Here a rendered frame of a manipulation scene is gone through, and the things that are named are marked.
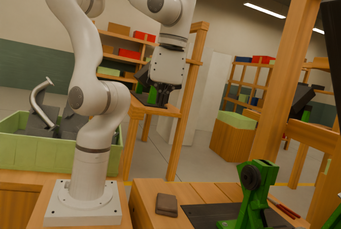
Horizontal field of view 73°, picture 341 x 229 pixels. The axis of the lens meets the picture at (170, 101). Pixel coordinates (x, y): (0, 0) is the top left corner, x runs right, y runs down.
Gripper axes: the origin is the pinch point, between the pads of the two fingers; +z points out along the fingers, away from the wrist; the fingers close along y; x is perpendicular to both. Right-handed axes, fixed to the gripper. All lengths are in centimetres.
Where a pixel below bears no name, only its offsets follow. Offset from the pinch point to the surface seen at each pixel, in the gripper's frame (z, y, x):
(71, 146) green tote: 37, 27, -47
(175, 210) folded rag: 37.4, -12.5, -0.3
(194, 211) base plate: 40.2, -21.5, -3.4
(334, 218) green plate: 12.6, -31.4, 35.2
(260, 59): -66, -381, -500
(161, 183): 40.5, -13.2, -22.8
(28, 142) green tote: 38, 46, -47
